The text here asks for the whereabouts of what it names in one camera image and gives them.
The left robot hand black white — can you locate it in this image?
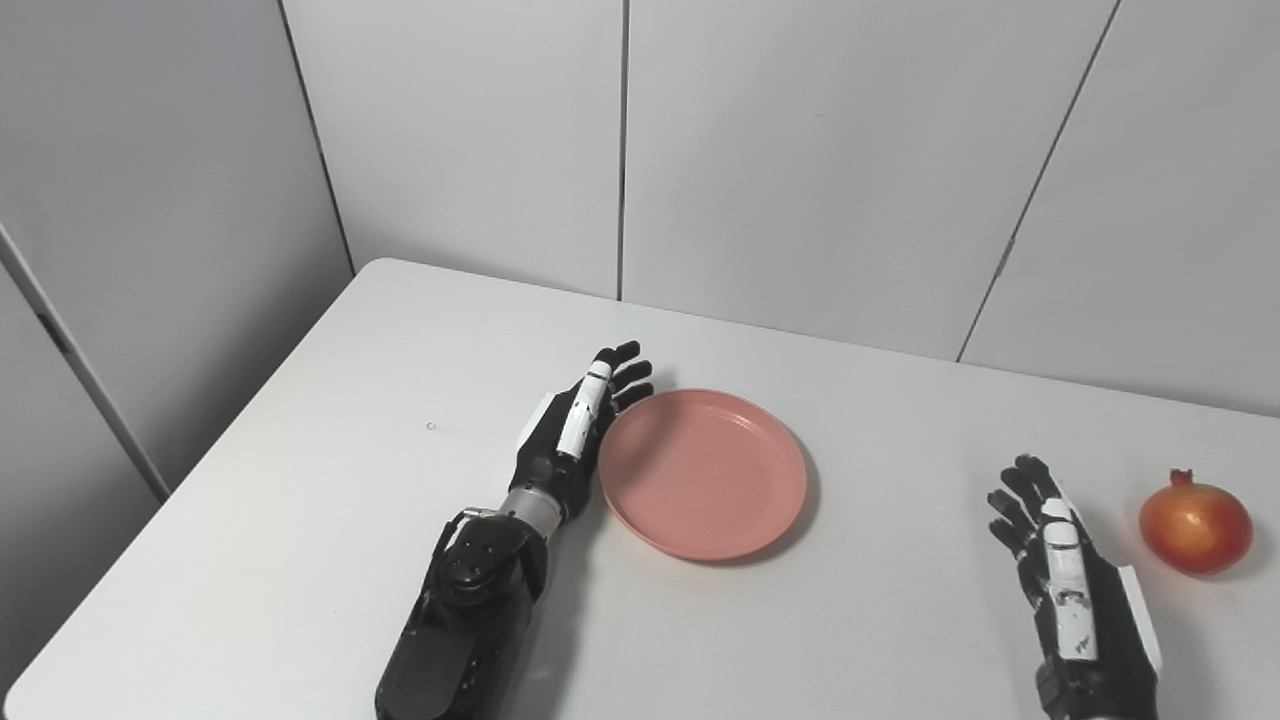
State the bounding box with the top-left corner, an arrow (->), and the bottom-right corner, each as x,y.
508,341 -> 656,527

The red yellow pomegranate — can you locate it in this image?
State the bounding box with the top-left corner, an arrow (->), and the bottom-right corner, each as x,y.
1138,468 -> 1255,577

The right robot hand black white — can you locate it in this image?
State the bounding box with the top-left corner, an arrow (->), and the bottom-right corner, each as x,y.
987,455 -> 1164,720

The pink round plate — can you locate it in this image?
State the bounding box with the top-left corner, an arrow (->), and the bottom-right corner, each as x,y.
598,388 -> 809,563

